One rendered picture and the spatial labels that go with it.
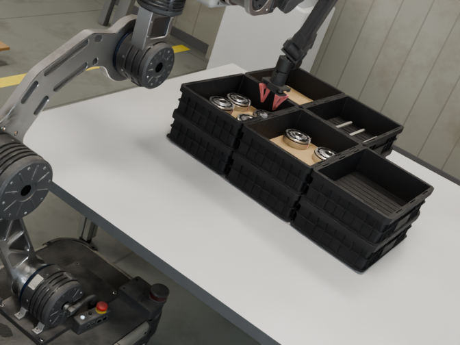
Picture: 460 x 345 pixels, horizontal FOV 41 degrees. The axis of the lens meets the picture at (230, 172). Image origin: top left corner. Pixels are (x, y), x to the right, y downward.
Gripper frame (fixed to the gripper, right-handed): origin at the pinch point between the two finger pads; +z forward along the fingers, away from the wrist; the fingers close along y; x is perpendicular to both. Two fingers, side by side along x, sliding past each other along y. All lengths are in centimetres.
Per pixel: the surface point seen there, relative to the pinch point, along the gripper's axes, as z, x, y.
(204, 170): 21.7, 31.8, -5.7
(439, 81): 20, -247, 32
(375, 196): 8, -4, -54
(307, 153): 7.9, -0.5, -23.9
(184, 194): 22, 50, -15
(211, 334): 91, 18, -28
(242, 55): 50, -158, 140
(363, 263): 17, 22, -70
